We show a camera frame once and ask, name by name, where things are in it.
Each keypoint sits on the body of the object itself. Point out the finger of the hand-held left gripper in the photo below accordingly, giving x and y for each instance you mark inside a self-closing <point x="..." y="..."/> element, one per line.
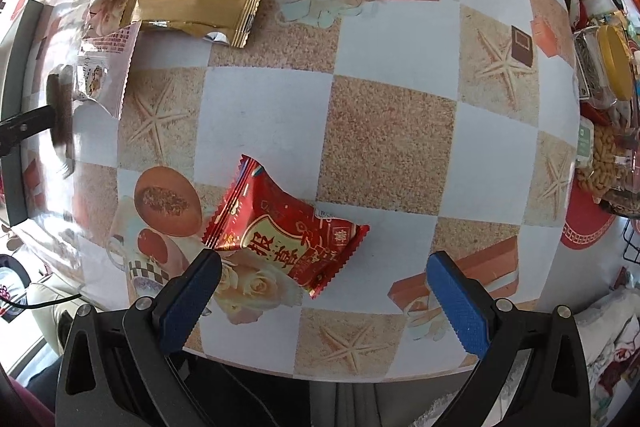
<point x="20" y="126"/>

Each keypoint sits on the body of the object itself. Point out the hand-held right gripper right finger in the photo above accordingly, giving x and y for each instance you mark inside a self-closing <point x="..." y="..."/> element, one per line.
<point x="460" y="307"/>

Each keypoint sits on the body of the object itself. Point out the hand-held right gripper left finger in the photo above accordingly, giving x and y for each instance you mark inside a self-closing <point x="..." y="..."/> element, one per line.
<point x="190" y="302"/>

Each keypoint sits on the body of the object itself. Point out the red square snack packet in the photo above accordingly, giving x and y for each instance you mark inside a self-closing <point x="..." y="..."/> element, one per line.
<point x="280" y="232"/>

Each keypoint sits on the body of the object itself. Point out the gold snack packet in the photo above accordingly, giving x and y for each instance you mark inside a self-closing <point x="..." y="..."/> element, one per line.
<point x="200" y="7"/>

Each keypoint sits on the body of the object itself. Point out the red round mat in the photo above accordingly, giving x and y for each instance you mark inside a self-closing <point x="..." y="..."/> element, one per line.
<point x="585" y="224"/>

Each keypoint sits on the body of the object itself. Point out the printed cloth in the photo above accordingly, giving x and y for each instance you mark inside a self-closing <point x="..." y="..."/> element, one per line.
<point x="612" y="347"/>

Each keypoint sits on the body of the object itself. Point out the glass jar of peanuts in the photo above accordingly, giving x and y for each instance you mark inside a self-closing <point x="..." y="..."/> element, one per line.
<point x="605" y="162"/>

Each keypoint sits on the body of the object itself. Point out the checkered printed tablecloth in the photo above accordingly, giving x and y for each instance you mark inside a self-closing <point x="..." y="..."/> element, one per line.
<point x="390" y="57"/>

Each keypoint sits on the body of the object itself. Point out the glass jar yellow lid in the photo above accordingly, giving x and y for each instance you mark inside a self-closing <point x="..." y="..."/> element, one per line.
<point x="607" y="67"/>

